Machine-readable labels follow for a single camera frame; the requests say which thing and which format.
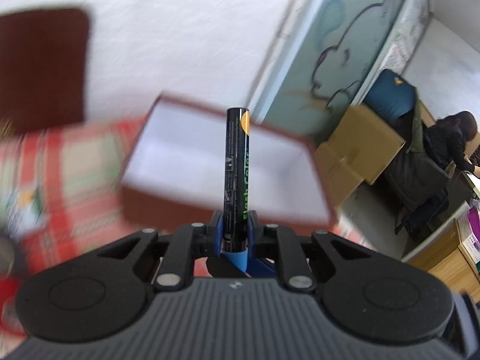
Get wooden desk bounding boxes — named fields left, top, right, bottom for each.
left=402, top=199, right=480, bottom=302

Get blue bag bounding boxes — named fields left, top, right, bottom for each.
left=365, top=69, right=418, bottom=121

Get small cardboard box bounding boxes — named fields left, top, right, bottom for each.
left=314, top=143, right=365, bottom=208

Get painted cloud panel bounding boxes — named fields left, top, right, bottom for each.
left=250, top=0, right=418, bottom=136

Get white and green card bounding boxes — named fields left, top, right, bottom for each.
left=0, top=190, right=47, bottom=234

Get black marker pen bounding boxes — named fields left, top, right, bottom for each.
left=221, top=107, right=251, bottom=271

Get red plaid tablecloth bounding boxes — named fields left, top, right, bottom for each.
left=0, top=118, right=376, bottom=340

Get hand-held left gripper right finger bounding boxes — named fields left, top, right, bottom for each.
left=248, top=212, right=376, bottom=293

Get brown box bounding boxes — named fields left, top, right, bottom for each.
left=120, top=92, right=338, bottom=234

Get large cardboard box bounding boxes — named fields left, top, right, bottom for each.
left=325, top=103, right=407, bottom=185

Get scribbled white board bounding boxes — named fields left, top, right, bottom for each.
left=388, top=0, right=433, bottom=76

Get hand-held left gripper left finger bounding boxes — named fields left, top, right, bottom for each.
left=98, top=210, right=224, bottom=290

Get brown box lid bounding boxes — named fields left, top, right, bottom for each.
left=0, top=5, right=92, bottom=134

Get red object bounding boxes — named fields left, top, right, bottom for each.
left=0, top=277, right=24, bottom=337

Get purple and white basket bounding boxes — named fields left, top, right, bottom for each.
left=455, top=199, right=480, bottom=264

